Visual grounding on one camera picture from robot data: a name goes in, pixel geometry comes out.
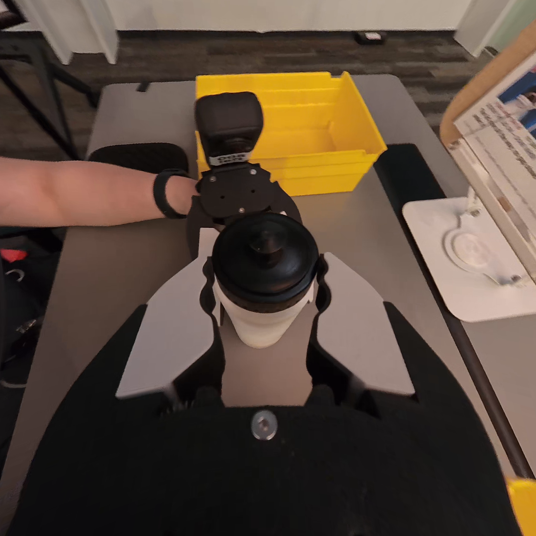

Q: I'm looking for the white stand base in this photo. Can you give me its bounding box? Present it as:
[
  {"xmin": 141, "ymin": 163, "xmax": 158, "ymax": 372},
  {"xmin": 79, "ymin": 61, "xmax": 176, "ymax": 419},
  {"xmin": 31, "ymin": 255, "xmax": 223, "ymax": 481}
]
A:
[{"xmin": 402, "ymin": 197, "xmax": 536, "ymax": 323}]

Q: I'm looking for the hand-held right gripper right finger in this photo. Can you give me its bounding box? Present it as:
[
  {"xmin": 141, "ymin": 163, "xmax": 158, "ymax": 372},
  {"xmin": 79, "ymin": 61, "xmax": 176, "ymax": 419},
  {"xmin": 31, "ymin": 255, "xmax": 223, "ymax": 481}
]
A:
[{"xmin": 306, "ymin": 252, "xmax": 416, "ymax": 405}]

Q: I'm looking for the printed instruction sheet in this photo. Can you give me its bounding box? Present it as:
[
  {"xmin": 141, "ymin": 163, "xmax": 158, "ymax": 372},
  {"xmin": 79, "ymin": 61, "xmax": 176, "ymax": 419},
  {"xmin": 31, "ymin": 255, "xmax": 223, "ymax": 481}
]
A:
[{"xmin": 448, "ymin": 63, "xmax": 536, "ymax": 285}]

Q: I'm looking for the person's left hand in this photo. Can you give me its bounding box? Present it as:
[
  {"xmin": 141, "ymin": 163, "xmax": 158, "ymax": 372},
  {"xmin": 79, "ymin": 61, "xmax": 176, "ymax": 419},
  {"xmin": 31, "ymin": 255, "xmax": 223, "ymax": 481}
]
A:
[{"xmin": 167, "ymin": 178, "xmax": 201, "ymax": 214}]

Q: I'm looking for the dark printed cloth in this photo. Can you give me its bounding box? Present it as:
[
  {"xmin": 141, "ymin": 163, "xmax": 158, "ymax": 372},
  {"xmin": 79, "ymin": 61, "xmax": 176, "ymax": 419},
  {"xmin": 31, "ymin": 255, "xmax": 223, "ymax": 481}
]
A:
[{"xmin": 0, "ymin": 226, "xmax": 63, "ymax": 390}]

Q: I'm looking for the white plastic bottle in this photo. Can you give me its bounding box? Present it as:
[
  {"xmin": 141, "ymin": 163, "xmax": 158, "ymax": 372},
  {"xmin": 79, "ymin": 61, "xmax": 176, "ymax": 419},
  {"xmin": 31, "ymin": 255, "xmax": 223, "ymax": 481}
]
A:
[{"xmin": 214, "ymin": 283, "xmax": 315, "ymax": 349}]

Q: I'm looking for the black bottle lid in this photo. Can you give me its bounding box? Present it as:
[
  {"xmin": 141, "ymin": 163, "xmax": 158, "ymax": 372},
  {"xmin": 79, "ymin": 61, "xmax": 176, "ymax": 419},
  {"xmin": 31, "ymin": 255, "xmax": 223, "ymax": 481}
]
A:
[{"xmin": 211, "ymin": 211, "xmax": 321, "ymax": 314}]

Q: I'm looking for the person's left forearm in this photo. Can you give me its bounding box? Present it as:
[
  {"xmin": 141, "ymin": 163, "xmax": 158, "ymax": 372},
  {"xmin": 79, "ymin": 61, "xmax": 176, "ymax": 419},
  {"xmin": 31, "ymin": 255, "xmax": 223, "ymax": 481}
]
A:
[{"xmin": 0, "ymin": 157, "xmax": 166, "ymax": 228}]

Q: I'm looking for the yellow plastic bin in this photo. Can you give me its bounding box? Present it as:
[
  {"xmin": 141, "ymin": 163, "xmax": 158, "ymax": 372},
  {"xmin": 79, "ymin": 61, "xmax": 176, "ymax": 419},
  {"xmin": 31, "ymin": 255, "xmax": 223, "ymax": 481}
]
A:
[
  {"xmin": 195, "ymin": 71, "xmax": 388, "ymax": 197},
  {"xmin": 504, "ymin": 477, "xmax": 536, "ymax": 536}
]

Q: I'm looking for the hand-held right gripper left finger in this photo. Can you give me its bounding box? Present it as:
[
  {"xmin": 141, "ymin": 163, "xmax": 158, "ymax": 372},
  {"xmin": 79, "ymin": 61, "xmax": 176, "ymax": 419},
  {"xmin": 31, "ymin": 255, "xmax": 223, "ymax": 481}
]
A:
[{"xmin": 115, "ymin": 255, "xmax": 227, "ymax": 408}]

